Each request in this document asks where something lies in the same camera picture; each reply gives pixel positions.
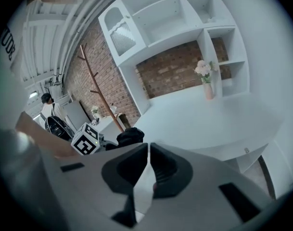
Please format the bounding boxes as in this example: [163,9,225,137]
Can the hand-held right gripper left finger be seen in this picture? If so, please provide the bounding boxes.
[102,142,149,228]

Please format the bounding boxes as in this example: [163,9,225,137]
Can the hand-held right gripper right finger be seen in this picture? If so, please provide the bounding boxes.
[150,142,194,199]

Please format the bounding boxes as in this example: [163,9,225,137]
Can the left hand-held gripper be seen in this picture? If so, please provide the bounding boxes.
[71,122,118,156]

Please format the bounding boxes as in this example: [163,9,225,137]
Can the black cloth item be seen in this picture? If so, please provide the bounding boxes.
[105,127,145,151]

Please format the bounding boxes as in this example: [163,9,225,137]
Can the person's left forearm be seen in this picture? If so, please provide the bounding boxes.
[15,111,80,158]

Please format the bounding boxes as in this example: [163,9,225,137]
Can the white cabinet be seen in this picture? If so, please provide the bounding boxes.
[92,115,124,144]

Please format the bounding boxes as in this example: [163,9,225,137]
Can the white desk with hutch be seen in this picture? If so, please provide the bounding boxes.
[98,0,283,175]

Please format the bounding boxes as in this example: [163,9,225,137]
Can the grey metal cabinet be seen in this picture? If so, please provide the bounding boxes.
[62,100,92,130]

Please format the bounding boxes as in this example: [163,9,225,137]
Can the white vase with white flowers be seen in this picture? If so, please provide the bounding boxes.
[90,105,100,119]

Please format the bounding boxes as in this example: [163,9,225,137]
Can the wooden coat rack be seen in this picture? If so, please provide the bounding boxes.
[76,44,126,133]

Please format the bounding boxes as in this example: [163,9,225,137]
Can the pink vase with flowers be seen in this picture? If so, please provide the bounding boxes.
[194,60,217,101]

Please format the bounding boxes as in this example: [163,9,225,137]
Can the person's light shirt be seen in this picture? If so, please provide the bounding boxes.
[0,6,28,129]

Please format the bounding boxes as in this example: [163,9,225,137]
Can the white ceiling pipes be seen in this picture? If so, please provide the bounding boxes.
[47,0,101,86]

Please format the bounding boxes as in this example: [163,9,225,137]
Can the white glass cabinet door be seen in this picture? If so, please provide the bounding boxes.
[98,0,148,66]

